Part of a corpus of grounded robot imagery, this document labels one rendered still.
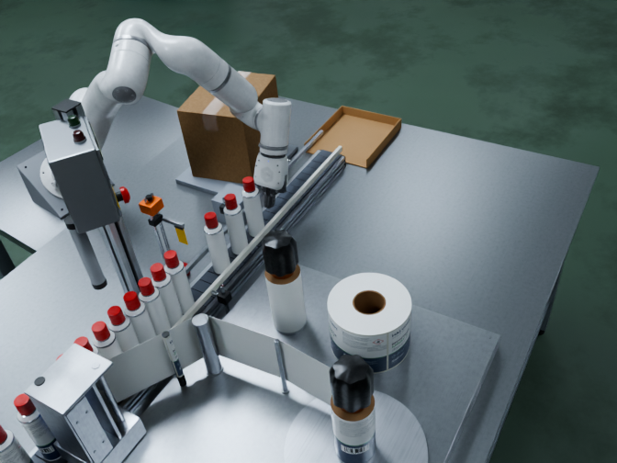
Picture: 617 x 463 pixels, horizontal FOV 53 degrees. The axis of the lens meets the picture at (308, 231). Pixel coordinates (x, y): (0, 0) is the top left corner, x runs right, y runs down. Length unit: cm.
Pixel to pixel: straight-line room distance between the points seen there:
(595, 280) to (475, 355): 161
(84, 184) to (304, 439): 72
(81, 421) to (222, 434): 33
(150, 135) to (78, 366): 143
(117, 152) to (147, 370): 124
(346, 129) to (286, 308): 107
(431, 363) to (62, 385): 83
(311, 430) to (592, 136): 304
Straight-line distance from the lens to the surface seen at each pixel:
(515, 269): 189
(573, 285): 309
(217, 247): 175
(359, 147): 235
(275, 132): 184
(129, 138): 264
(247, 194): 182
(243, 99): 172
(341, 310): 148
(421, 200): 210
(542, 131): 409
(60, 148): 137
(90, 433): 139
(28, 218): 237
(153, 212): 161
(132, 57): 167
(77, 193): 138
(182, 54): 162
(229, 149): 213
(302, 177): 214
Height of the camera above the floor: 213
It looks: 41 degrees down
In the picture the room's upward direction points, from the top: 6 degrees counter-clockwise
